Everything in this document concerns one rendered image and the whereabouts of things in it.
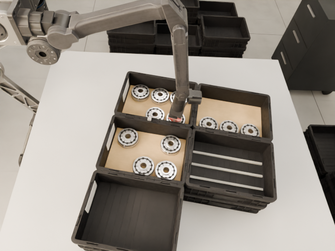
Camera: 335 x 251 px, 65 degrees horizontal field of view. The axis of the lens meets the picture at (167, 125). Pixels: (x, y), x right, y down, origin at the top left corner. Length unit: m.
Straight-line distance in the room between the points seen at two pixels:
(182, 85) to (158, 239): 0.65
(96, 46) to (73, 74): 1.29
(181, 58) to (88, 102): 0.85
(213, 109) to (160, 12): 0.81
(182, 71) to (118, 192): 0.61
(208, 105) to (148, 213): 0.68
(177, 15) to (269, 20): 3.07
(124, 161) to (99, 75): 0.72
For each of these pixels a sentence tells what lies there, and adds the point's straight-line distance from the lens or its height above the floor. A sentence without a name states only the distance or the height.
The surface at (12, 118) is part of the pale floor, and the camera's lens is 2.69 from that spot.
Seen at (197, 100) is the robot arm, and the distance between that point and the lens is 1.24.
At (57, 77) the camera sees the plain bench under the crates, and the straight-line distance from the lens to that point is 1.87.
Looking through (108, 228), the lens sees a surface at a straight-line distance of 1.22.
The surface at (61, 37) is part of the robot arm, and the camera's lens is 0.94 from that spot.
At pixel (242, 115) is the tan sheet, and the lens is 1.54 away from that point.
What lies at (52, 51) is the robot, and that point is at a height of 1.16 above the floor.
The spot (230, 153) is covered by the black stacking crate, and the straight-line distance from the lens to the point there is 1.39.
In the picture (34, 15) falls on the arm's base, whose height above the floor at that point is 1.48.
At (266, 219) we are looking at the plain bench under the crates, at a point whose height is 0.70.
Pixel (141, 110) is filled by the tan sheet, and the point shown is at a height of 0.83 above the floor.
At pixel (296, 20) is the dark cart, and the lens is 2.77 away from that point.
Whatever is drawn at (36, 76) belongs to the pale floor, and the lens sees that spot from 2.94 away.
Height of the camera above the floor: 2.02
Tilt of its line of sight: 57 degrees down
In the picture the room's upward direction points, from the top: 8 degrees clockwise
